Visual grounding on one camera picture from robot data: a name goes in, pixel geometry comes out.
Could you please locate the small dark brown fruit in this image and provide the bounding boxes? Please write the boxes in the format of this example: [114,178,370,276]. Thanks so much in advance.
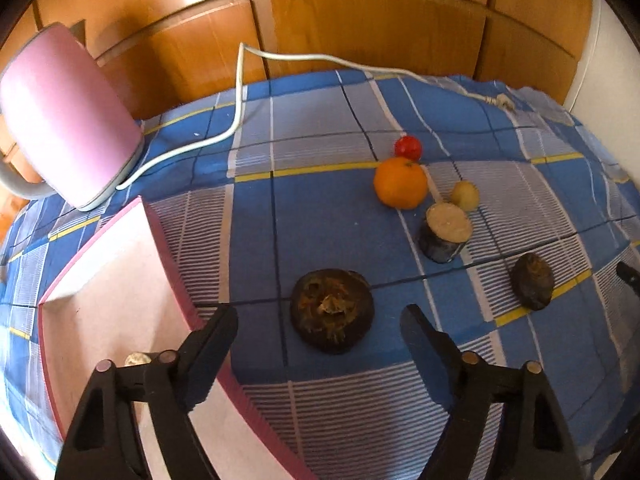
[510,252,556,312]

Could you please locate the wooden panelled wardrobe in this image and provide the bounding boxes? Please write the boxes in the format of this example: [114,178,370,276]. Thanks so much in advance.
[0,0,596,186]

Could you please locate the small red tomato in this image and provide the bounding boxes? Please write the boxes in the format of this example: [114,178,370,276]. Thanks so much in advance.
[394,135,423,162]

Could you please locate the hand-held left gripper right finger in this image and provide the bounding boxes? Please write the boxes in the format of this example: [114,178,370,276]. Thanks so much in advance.
[400,304,586,480]

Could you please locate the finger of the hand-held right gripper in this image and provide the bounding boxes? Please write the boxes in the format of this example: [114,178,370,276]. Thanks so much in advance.
[616,261,640,301]

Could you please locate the large purple-skinned cut piece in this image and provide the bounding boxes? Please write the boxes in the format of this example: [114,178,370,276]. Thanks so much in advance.
[418,202,474,264]

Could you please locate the large dark brown fruit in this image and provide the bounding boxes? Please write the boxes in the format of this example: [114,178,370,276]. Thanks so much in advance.
[290,268,376,355]

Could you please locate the small yellow round fruit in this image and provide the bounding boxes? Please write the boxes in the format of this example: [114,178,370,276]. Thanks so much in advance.
[451,180,481,212]

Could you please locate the pink electric kettle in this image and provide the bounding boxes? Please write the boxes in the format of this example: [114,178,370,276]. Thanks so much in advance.
[0,22,147,212]

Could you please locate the pink shallow cardboard box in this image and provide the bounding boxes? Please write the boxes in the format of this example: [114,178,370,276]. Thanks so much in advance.
[37,196,321,480]

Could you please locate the orange mandarin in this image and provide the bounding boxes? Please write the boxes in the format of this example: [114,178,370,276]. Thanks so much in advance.
[373,156,429,211]

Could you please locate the white power cord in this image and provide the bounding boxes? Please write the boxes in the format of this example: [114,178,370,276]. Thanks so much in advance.
[116,42,516,191]

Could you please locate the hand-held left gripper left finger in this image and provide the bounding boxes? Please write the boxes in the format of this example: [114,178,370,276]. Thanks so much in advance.
[54,304,240,480]

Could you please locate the blue plaid tablecloth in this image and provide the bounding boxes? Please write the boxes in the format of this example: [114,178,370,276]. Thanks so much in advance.
[0,67,640,480]

